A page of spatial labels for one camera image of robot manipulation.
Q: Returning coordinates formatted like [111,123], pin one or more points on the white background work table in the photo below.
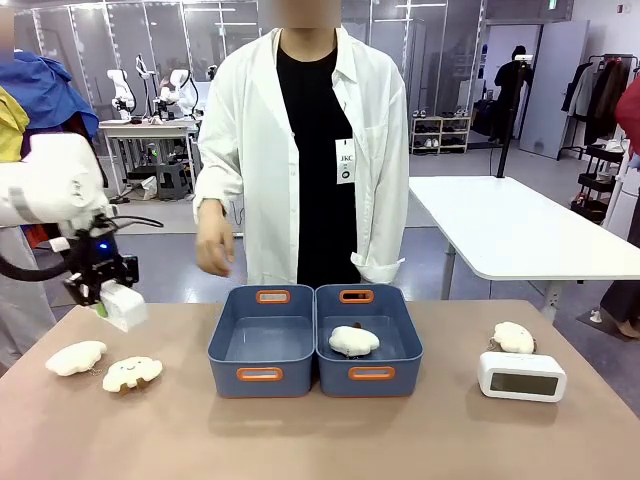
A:
[147,127]

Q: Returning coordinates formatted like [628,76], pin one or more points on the white name badge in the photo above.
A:
[345,161]

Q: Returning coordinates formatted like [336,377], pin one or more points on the person's right forearm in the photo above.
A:
[212,214]

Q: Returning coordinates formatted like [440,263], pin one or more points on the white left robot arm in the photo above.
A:
[50,180]

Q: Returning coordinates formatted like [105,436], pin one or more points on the bystander legs dark trousers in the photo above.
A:
[620,305]

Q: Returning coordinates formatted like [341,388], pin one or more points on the white digital clock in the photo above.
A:
[125,309]
[522,377]

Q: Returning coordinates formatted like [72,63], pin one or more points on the bystander in black clothes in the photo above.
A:
[506,95]

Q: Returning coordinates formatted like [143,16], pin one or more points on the smiling white cloud plush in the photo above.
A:
[131,372]

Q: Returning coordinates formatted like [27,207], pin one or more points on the black utility cart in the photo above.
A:
[597,180]

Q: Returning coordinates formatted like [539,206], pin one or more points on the bystander in red top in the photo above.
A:
[630,115]

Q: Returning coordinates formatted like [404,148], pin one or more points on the bystander in blue purple clothes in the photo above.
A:
[45,85]

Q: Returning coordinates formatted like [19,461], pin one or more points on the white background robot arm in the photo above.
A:
[121,90]
[176,90]

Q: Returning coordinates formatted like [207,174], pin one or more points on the white camera on tripod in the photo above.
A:
[524,58]

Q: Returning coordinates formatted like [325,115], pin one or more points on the clothes rack with coats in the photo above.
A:
[600,95]

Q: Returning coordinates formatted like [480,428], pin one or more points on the black step stool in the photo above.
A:
[172,180]

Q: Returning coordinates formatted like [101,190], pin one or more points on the black tripod pole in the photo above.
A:
[510,125]

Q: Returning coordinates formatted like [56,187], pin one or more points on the person in white coat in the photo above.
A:
[250,125]

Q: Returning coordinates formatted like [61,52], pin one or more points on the person's right hand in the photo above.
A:
[215,252]

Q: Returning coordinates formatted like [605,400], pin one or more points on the white side table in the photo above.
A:
[510,225]

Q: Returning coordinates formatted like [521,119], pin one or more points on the bystander in yellow shirt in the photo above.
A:
[15,280]

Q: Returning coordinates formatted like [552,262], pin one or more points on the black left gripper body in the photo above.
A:
[97,260]

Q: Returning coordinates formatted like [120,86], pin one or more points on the wooden shoe rack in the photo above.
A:
[440,135]

